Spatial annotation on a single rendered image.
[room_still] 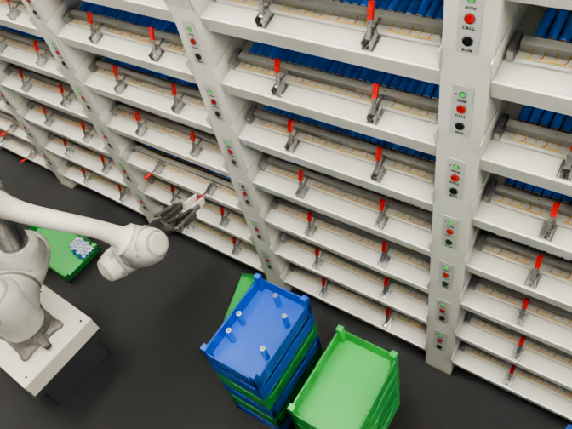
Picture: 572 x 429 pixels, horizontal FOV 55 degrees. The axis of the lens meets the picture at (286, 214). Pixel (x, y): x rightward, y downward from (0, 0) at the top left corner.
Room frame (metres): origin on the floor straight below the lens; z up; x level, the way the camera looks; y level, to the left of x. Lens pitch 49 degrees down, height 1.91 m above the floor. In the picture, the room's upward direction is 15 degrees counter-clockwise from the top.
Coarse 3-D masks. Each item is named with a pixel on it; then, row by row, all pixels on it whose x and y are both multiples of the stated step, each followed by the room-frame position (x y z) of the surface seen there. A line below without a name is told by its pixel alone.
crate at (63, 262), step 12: (36, 228) 1.87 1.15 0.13; (48, 240) 1.82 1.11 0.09; (60, 240) 1.81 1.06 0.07; (72, 240) 1.81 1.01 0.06; (84, 240) 1.80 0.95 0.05; (60, 252) 1.75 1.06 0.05; (96, 252) 1.73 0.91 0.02; (60, 264) 1.70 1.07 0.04; (72, 264) 1.69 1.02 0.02; (84, 264) 1.68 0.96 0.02; (60, 276) 1.63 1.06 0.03; (72, 276) 1.62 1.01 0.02
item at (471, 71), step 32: (448, 0) 0.81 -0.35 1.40; (448, 32) 0.80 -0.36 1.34; (448, 64) 0.80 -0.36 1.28; (480, 64) 0.76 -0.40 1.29; (448, 96) 0.80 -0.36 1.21; (480, 96) 0.75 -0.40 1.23; (448, 128) 0.80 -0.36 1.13; (480, 128) 0.75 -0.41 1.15; (448, 256) 0.78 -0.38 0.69; (448, 352) 0.76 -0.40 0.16
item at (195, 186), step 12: (132, 144) 1.78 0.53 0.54; (120, 156) 1.73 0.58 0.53; (132, 156) 1.75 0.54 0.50; (144, 156) 1.72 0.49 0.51; (144, 168) 1.67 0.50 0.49; (168, 180) 1.58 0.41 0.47; (180, 180) 1.54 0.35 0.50; (192, 180) 1.51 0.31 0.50; (204, 180) 1.49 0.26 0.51; (192, 192) 1.51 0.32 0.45; (216, 192) 1.42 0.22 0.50; (228, 192) 1.40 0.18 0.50; (228, 204) 1.36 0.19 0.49
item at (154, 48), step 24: (72, 0) 1.81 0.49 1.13; (48, 24) 1.73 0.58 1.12; (72, 24) 1.74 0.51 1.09; (96, 24) 1.68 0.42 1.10; (120, 24) 1.60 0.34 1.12; (144, 24) 1.56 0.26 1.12; (168, 24) 1.52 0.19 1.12; (96, 48) 1.60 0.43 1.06; (120, 48) 1.54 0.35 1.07; (144, 48) 1.50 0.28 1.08; (168, 48) 1.45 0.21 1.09; (168, 72) 1.40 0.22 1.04; (192, 72) 1.31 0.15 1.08
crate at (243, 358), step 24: (264, 288) 1.02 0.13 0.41; (264, 312) 0.94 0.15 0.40; (288, 312) 0.91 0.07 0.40; (216, 336) 0.87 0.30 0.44; (240, 336) 0.87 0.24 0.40; (264, 336) 0.85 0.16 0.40; (288, 336) 0.81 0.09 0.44; (216, 360) 0.79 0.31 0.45; (240, 360) 0.80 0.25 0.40; (264, 360) 0.77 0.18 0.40
